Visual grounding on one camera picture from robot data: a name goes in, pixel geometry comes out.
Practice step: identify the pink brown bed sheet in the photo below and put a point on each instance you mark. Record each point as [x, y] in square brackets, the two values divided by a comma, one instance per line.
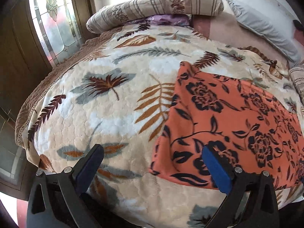
[224, 28]

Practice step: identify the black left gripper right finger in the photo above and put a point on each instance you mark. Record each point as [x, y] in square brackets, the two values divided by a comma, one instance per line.
[250, 198]

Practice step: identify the cream leaf-pattern fleece blanket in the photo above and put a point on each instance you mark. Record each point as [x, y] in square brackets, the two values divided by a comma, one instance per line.
[119, 97]

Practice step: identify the brown quilted bedspread edge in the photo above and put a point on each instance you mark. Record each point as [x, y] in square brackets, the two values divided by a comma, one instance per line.
[39, 92]

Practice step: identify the purple floral cloth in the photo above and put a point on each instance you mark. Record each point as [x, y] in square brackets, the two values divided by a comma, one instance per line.
[166, 19]

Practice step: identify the orange black floral garment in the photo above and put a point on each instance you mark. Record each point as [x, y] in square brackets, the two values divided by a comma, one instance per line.
[245, 124]

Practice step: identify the striped floral beige pillow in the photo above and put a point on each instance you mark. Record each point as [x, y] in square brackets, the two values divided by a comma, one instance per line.
[113, 16]

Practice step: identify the stained glass window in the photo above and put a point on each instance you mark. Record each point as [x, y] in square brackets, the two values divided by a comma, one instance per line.
[56, 27]

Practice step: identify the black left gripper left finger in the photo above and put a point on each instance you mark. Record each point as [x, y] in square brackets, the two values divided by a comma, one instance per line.
[54, 199]

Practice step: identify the grey pillow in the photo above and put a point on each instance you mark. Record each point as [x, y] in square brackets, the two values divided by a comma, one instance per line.
[259, 24]

